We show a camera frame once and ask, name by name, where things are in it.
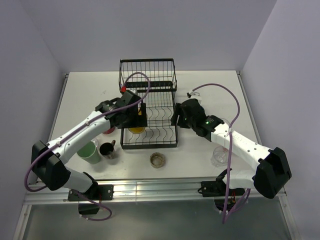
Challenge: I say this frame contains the aluminium frame rail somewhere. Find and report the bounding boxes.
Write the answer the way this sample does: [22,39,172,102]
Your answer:
[23,174,287,206]

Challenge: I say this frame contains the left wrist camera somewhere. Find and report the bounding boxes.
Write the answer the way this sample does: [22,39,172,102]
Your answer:
[120,86,140,106]

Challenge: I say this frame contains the red mug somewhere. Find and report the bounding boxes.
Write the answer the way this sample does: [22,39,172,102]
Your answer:
[103,127,116,135]

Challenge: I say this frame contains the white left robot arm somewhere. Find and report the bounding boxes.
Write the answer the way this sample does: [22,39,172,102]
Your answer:
[28,100,147,200]

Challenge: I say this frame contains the yellow ceramic mug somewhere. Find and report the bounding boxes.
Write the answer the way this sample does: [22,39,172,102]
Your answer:
[128,127,145,134]

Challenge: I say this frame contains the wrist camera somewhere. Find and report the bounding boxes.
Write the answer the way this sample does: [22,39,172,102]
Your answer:
[186,90,202,103]
[120,86,140,106]

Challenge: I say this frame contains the clear glass front right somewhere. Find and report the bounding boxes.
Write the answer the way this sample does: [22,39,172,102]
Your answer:
[210,146,229,167]

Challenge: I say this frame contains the black wire dish rack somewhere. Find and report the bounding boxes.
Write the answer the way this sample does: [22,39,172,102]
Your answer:
[118,58,179,150]

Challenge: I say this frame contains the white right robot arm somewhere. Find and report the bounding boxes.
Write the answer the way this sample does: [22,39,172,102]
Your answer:
[171,98,292,199]

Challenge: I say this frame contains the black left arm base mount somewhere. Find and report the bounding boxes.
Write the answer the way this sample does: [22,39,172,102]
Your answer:
[67,184,114,218]

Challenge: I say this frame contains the clear glass near blue mug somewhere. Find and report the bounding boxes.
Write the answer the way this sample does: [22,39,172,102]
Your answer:
[220,117,230,126]

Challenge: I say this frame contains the clear glass front left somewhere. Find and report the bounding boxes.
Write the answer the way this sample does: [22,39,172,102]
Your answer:
[91,139,99,148]

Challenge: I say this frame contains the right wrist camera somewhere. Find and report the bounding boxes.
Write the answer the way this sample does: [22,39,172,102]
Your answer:
[186,90,202,103]

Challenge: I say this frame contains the black metal mug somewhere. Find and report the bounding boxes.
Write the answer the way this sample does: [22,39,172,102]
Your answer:
[99,140,116,159]

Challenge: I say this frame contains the small brown glass jar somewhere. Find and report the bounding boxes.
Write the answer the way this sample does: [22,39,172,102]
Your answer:
[149,152,166,169]

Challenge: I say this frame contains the green plastic cup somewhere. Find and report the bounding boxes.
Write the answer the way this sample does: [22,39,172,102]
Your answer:
[77,141,101,165]

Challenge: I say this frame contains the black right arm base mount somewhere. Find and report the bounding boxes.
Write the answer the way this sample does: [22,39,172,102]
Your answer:
[197,181,245,211]

